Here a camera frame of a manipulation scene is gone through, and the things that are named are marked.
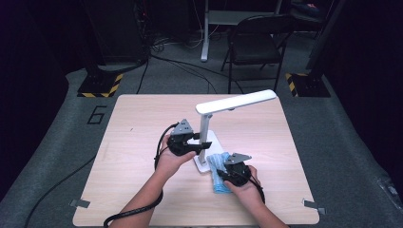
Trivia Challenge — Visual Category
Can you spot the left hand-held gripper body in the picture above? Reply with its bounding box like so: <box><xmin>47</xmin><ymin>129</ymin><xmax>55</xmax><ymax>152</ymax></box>
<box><xmin>166</xmin><ymin>118</ymin><xmax>198</xmax><ymax>157</ymax></box>

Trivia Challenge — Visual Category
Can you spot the left hand-held gripper cable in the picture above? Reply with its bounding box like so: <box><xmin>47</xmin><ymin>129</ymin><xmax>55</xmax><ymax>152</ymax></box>
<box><xmin>103</xmin><ymin>123</ymin><xmax>180</xmax><ymax>228</ymax></box>

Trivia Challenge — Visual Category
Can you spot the white desk lamp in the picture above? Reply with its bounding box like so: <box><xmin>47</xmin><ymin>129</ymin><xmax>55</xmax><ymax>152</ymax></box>
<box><xmin>193</xmin><ymin>88</ymin><xmax>278</xmax><ymax>174</ymax></box>

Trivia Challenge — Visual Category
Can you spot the grey tape piece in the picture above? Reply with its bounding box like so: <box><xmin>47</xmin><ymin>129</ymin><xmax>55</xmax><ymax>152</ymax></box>
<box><xmin>69</xmin><ymin>199</ymin><xmax>91</xmax><ymax>209</ymax></box>
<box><xmin>302</xmin><ymin>199</ymin><xmax>327</xmax><ymax>216</ymax></box>

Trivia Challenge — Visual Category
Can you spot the blue striped cloth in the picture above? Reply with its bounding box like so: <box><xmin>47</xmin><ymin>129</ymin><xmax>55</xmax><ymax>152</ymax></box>
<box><xmin>206</xmin><ymin>151</ymin><xmax>234</xmax><ymax>195</ymax></box>

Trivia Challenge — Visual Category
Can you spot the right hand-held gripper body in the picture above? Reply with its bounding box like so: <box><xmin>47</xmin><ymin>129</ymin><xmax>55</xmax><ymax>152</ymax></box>
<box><xmin>221</xmin><ymin>152</ymin><xmax>253</xmax><ymax>187</ymax></box>

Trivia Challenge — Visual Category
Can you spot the black floor cable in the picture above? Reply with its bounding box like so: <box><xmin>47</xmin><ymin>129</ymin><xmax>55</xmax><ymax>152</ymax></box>
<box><xmin>148</xmin><ymin>53</ymin><xmax>245</xmax><ymax>95</ymax></box>
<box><xmin>23</xmin><ymin>155</ymin><xmax>97</xmax><ymax>228</ymax></box>
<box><xmin>136</xmin><ymin>59</ymin><xmax>150</xmax><ymax>95</ymax></box>

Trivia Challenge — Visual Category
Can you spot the right hand-held gripper cable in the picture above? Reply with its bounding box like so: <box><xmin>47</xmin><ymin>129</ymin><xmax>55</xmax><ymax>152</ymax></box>
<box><xmin>248</xmin><ymin>177</ymin><xmax>266</xmax><ymax>204</ymax></box>

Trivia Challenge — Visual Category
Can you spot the person's left hand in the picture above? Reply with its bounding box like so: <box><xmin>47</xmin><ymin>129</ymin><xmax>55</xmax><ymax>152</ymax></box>
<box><xmin>154</xmin><ymin>137</ymin><xmax>197</xmax><ymax>180</ymax></box>

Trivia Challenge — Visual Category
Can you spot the person's right hand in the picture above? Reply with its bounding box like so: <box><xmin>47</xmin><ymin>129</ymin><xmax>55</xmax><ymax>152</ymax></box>
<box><xmin>222</xmin><ymin>165</ymin><xmax>264</xmax><ymax>207</ymax></box>

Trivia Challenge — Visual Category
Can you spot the black folding chair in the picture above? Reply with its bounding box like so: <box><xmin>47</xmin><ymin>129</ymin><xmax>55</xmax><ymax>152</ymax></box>
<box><xmin>221</xmin><ymin>13</ymin><xmax>297</xmax><ymax>95</ymax></box>

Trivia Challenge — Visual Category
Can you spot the black stand with striped base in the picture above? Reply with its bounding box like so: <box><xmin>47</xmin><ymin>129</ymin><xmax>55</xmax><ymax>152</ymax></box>
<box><xmin>76</xmin><ymin>0</ymin><xmax>124</xmax><ymax>99</ymax></box>
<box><xmin>284</xmin><ymin>0</ymin><xmax>346</xmax><ymax>98</ymax></box>

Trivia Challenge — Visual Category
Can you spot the white metal desk frame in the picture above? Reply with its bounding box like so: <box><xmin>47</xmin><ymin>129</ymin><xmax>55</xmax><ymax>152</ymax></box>
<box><xmin>200</xmin><ymin>0</ymin><xmax>283</xmax><ymax>63</ymax></box>

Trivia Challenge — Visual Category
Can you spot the dark cabinet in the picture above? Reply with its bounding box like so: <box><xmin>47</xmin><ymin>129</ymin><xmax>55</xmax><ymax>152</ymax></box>
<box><xmin>80</xmin><ymin>0</ymin><xmax>150</xmax><ymax>65</ymax></box>

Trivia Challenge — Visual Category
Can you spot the hand-held gripper cable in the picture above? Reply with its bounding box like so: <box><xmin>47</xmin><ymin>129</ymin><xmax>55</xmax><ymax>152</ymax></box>
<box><xmin>248</xmin><ymin>177</ymin><xmax>266</xmax><ymax>204</ymax></box>
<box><xmin>103</xmin><ymin>123</ymin><xmax>180</xmax><ymax>228</ymax></box>

